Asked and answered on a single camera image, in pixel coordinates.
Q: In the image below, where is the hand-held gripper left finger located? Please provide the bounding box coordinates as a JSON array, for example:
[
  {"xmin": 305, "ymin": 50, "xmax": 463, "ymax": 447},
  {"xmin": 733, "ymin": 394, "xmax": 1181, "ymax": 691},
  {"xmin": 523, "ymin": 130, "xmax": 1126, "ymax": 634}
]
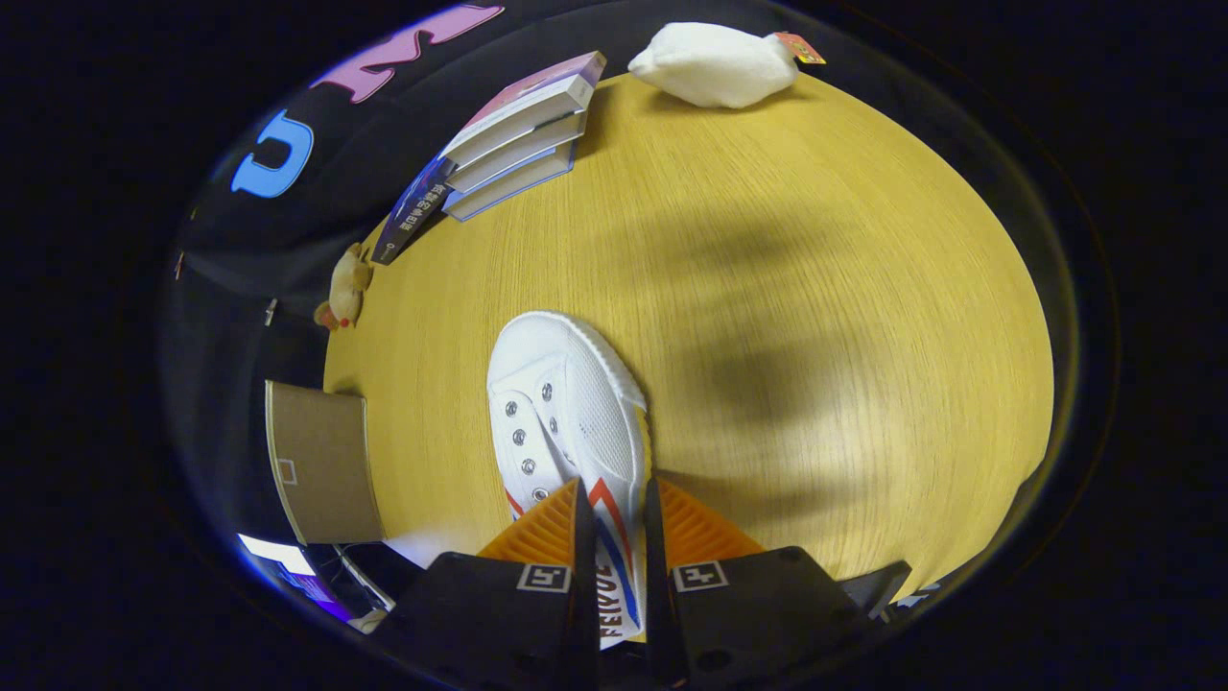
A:
[{"xmin": 369, "ymin": 479, "xmax": 602, "ymax": 691}]

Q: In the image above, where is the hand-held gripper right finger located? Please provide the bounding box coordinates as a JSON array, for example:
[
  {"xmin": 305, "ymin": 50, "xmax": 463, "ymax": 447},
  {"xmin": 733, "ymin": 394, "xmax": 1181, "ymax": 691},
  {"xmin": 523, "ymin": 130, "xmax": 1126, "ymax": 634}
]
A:
[{"xmin": 644, "ymin": 477, "xmax": 870, "ymax": 691}]

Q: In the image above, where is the white canvas shoe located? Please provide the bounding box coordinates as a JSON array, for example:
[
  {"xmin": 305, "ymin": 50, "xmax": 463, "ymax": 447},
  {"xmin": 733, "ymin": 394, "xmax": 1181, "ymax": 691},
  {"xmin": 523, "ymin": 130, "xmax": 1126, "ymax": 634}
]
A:
[{"xmin": 485, "ymin": 309, "xmax": 654, "ymax": 653}]

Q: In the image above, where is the beige fabric storage box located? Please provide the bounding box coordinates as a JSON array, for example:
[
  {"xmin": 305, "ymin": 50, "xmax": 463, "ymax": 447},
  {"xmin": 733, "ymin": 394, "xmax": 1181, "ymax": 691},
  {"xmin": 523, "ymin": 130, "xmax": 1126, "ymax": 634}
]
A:
[{"xmin": 265, "ymin": 380, "xmax": 387, "ymax": 546}]

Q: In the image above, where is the lit computer monitor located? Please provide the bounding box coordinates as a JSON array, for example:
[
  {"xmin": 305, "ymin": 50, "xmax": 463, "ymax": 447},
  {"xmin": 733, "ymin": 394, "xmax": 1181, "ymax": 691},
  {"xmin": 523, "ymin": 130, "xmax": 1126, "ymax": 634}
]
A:
[{"xmin": 237, "ymin": 533, "xmax": 352, "ymax": 621}]

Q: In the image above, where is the brown plush dog toy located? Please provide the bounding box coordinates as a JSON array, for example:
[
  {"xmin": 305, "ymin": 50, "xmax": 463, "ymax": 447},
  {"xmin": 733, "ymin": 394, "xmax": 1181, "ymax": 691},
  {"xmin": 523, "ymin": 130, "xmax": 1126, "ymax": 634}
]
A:
[{"xmin": 314, "ymin": 242, "xmax": 374, "ymax": 333}]

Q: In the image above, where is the light blue cover book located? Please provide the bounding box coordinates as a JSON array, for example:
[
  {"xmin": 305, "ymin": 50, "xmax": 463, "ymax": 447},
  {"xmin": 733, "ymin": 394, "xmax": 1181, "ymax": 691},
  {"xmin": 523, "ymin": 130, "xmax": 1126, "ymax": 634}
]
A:
[{"xmin": 445, "ymin": 143, "xmax": 578, "ymax": 225}]

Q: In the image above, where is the dark blue book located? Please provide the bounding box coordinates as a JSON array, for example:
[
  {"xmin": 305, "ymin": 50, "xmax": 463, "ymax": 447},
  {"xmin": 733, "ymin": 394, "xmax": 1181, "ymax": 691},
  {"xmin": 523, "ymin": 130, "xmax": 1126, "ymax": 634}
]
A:
[{"xmin": 371, "ymin": 154, "xmax": 458, "ymax": 266}]

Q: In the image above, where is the grey cover book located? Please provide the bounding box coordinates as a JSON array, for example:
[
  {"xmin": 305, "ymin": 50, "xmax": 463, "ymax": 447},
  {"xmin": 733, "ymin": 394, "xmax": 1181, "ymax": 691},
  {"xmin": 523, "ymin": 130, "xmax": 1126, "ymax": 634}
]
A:
[{"xmin": 445, "ymin": 109, "xmax": 589, "ymax": 194}]

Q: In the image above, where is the pink cover book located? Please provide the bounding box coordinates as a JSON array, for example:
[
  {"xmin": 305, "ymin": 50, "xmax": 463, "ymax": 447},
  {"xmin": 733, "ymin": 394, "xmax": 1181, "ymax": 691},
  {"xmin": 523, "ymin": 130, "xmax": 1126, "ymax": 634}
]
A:
[{"xmin": 440, "ymin": 50, "xmax": 608, "ymax": 165}]

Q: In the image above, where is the white plush toy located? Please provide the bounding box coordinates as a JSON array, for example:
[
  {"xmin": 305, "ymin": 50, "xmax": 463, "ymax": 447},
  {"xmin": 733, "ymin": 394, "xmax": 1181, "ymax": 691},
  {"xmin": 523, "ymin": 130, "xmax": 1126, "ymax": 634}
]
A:
[{"xmin": 627, "ymin": 21, "xmax": 827, "ymax": 109}]

